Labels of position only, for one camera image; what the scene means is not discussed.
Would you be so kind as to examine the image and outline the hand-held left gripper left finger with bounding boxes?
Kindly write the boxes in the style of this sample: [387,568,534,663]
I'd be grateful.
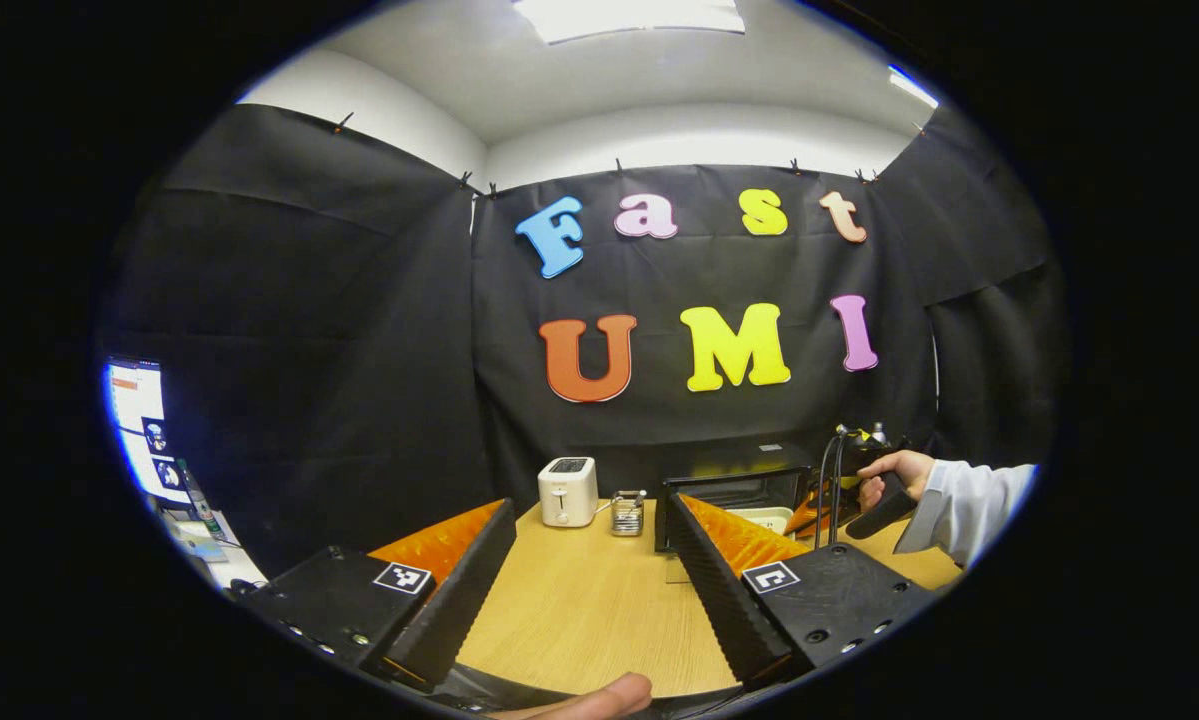
[227,497,518,693]

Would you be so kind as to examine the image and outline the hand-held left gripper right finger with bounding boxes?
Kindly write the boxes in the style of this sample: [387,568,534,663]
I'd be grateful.
[665,492,945,691]

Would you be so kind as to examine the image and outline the black electric oven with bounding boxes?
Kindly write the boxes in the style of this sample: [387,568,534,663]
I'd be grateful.
[654,440,830,583]

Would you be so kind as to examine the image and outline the small glass jar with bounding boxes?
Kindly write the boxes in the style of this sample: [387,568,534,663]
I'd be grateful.
[610,489,648,538]

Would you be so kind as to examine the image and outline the white toaster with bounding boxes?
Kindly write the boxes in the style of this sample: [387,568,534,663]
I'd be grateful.
[538,456,600,528]

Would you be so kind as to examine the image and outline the white side desk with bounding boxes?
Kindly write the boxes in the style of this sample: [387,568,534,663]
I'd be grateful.
[159,505,272,593]

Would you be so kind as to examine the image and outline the black backdrop cloth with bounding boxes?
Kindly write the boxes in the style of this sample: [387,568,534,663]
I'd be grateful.
[99,100,1070,581]

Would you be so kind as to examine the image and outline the green plastic bottle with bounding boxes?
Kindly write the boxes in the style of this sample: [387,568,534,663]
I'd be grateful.
[177,458,225,541]

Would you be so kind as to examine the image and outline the computer monitor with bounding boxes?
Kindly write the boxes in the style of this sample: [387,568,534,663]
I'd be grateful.
[104,357,195,506]

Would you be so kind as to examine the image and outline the small ceiling light panel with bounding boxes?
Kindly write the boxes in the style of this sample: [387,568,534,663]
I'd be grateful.
[887,65,940,109]

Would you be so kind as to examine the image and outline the large ceiling light panel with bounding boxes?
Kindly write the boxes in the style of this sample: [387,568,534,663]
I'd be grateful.
[512,0,747,46]

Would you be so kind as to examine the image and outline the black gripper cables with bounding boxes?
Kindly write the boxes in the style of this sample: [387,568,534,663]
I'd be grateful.
[814,432,852,549]

